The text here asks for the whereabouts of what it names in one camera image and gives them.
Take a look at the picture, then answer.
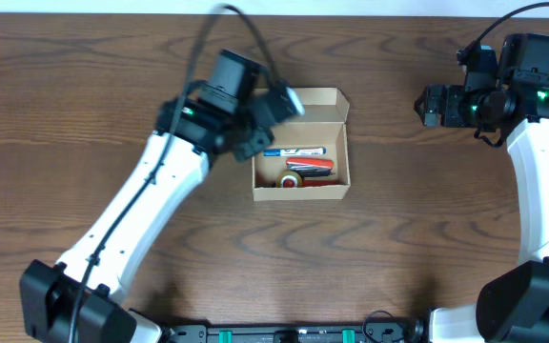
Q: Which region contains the yellow tape roll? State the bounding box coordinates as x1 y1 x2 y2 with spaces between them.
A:
275 171 303 188

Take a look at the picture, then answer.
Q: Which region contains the red black stapler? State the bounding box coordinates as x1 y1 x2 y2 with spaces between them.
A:
286 157 335 172

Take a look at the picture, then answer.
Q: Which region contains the blue marker pen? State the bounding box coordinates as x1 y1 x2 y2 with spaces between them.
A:
263 147 327 157

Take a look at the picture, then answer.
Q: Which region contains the red utility knife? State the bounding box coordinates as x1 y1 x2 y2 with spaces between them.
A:
302 177 338 187

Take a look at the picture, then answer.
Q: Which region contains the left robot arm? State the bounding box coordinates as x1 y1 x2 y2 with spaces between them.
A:
19 50 304 342

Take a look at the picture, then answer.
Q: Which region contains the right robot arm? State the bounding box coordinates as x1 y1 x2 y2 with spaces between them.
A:
415 33 549 342

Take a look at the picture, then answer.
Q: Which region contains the cardboard box with lid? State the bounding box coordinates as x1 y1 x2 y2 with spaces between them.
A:
252 88 351 201

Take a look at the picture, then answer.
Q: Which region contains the black mounting rail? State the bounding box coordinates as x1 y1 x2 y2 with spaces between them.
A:
159 322 427 343

